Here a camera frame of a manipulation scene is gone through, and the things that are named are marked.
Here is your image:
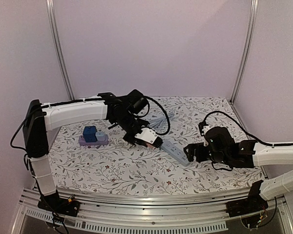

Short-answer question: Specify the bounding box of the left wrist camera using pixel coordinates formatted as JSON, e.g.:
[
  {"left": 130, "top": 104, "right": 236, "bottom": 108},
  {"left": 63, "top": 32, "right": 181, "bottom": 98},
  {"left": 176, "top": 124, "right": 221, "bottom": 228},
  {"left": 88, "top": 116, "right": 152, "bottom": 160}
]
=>
[{"left": 135, "top": 128, "right": 163, "bottom": 148}]

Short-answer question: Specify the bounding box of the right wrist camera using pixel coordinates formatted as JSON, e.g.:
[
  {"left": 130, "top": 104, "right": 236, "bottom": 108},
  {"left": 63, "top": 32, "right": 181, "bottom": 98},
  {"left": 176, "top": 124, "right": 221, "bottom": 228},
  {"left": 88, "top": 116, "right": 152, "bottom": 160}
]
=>
[{"left": 199, "top": 121, "right": 211, "bottom": 147}]

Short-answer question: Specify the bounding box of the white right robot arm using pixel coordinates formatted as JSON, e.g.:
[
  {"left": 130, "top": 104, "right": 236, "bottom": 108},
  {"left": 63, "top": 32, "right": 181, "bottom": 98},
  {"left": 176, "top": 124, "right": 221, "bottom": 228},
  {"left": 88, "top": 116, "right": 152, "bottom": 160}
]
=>
[{"left": 184, "top": 119, "right": 293, "bottom": 217}]

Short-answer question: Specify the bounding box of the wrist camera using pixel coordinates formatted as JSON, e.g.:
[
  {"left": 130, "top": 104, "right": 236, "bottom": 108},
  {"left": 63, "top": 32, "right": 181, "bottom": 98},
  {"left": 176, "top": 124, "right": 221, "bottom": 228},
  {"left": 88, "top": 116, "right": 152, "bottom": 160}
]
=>
[
  {"left": 199, "top": 121, "right": 211, "bottom": 147},
  {"left": 135, "top": 128, "right": 163, "bottom": 148}
]

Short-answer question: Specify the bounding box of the floral patterned table mat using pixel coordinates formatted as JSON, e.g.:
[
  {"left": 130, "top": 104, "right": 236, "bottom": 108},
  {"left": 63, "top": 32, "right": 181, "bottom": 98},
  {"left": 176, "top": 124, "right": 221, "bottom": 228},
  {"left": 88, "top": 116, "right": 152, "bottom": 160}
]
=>
[{"left": 48, "top": 97, "right": 264, "bottom": 196}]

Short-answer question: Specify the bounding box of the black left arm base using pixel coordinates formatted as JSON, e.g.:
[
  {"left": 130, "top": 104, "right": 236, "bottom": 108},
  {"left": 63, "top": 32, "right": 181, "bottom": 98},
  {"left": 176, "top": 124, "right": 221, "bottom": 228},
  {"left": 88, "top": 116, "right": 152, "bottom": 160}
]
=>
[{"left": 38, "top": 194, "right": 81, "bottom": 217}]

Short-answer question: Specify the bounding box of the light blue charger plug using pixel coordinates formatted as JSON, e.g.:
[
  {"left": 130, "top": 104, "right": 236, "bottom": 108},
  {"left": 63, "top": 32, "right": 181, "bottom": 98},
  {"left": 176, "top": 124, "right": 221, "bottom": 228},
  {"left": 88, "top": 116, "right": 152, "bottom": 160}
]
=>
[{"left": 95, "top": 132, "right": 106, "bottom": 142}]

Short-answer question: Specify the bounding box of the aluminium front rail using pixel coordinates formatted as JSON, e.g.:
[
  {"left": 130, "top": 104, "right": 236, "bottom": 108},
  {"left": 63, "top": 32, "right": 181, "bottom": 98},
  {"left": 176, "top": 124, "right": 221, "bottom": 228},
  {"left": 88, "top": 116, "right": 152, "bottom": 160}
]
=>
[{"left": 19, "top": 187, "right": 288, "bottom": 232}]

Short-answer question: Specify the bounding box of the aluminium frame post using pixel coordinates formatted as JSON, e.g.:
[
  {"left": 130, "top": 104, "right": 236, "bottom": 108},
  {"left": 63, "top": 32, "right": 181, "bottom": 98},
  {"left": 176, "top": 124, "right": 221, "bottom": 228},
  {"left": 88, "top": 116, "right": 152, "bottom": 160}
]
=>
[
  {"left": 45, "top": 0, "right": 75, "bottom": 100},
  {"left": 230, "top": 0, "right": 259, "bottom": 105}
]

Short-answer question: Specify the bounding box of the light blue strip cable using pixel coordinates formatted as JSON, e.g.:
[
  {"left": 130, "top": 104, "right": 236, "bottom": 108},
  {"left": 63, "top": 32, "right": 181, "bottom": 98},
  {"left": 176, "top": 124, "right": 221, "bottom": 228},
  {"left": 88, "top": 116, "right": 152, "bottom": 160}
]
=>
[{"left": 147, "top": 112, "right": 174, "bottom": 130}]

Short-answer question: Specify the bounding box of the light blue power strip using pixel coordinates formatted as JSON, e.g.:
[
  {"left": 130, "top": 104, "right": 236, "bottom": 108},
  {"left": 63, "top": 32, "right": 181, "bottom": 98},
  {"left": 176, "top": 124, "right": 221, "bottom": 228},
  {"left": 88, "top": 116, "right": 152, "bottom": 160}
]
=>
[{"left": 161, "top": 139, "right": 190, "bottom": 167}]

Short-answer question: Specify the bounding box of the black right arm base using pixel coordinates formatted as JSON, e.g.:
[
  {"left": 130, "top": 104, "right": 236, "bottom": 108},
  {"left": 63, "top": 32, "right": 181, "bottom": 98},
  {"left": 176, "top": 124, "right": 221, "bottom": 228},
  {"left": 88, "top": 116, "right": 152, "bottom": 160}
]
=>
[{"left": 226, "top": 195, "right": 268, "bottom": 217}]

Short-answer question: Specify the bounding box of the purple power strip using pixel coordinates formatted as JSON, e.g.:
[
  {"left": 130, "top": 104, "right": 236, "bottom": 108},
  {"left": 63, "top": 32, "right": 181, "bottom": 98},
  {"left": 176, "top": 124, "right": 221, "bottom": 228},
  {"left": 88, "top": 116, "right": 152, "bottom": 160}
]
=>
[{"left": 78, "top": 136, "right": 108, "bottom": 146}]

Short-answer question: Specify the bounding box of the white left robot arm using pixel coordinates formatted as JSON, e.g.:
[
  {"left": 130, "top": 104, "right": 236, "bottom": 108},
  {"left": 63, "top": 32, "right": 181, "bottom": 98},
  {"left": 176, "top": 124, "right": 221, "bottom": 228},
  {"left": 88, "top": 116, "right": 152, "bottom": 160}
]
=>
[{"left": 10, "top": 89, "right": 163, "bottom": 212}]

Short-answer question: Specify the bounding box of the right aluminium frame post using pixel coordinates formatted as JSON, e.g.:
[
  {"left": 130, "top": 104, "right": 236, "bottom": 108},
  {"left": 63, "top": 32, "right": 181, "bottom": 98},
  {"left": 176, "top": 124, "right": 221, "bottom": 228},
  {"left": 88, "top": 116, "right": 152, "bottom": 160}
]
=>
[{"left": 230, "top": 0, "right": 259, "bottom": 105}]

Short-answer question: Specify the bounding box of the left aluminium frame post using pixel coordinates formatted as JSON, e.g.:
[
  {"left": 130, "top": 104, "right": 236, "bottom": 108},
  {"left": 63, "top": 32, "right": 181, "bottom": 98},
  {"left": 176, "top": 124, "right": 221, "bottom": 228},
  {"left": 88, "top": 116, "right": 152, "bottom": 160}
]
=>
[{"left": 45, "top": 0, "right": 75, "bottom": 100}]

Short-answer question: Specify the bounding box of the dark blue cube socket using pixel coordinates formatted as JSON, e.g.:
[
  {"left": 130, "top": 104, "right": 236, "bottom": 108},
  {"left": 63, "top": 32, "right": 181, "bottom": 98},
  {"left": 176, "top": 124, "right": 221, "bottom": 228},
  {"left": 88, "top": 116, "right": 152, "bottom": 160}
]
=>
[{"left": 83, "top": 126, "right": 97, "bottom": 142}]

